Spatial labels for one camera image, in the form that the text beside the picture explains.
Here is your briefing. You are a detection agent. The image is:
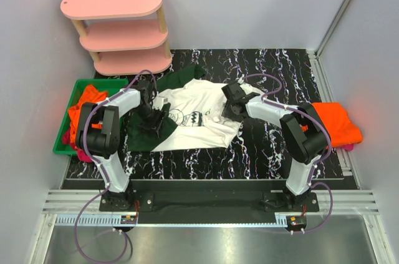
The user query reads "green plastic bin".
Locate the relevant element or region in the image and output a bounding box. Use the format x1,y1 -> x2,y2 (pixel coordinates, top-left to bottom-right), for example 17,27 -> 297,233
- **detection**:
53,79 -> 128,156

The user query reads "pink three-tier wooden shelf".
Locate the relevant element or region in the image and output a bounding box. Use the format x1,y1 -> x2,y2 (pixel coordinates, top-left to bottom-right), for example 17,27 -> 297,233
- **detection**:
60,0 -> 172,76

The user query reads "magenta folded t-shirt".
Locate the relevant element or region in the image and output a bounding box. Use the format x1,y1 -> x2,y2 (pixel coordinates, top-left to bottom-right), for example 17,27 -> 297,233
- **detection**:
341,144 -> 356,151

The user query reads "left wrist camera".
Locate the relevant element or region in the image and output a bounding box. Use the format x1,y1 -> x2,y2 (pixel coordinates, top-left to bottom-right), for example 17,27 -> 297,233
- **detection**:
154,97 -> 168,108

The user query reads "aluminium corner frame post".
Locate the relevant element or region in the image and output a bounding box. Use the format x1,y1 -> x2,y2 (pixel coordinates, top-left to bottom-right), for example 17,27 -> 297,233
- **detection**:
314,0 -> 353,58

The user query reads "magenta t-shirt in bin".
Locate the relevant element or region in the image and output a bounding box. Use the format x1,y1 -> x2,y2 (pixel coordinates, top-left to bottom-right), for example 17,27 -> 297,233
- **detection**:
62,129 -> 93,163

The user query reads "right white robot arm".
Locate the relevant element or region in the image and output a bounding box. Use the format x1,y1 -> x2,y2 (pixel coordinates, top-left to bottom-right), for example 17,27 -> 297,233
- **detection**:
222,82 -> 331,197

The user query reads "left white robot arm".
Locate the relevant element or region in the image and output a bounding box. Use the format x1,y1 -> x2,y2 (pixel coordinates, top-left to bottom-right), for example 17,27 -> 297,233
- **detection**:
75,81 -> 168,193

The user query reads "orange t-shirt in bin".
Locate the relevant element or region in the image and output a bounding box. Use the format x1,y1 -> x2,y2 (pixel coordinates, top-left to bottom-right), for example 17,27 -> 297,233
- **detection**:
68,84 -> 108,144

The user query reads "orange folded t-shirt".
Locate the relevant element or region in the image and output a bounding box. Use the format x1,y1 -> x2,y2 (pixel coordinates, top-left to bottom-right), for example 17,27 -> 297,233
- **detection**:
312,102 -> 363,148

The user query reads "white and green t-shirt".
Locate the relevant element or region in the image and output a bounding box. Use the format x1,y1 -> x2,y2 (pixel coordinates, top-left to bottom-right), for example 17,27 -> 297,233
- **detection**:
126,65 -> 241,152

